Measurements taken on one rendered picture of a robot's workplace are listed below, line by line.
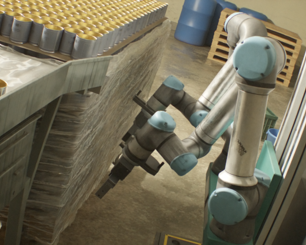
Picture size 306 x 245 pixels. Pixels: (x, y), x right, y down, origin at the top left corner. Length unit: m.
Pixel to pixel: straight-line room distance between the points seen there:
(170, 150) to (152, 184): 2.04
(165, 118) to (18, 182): 0.49
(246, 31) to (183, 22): 7.48
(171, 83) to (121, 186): 1.51
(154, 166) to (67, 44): 0.48
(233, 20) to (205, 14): 7.30
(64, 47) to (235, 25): 0.71
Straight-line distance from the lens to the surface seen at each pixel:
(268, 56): 1.37
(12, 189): 1.34
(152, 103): 2.05
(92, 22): 1.94
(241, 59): 1.39
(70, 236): 2.77
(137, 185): 3.51
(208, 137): 1.64
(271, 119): 5.25
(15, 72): 1.48
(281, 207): 1.80
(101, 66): 1.53
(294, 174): 1.76
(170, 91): 2.04
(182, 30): 9.45
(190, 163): 1.55
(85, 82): 1.49
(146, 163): 1.63
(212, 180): 2.06
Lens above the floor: 1.50
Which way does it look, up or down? 19 degrees down
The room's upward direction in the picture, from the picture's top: 17 degrees clockwise
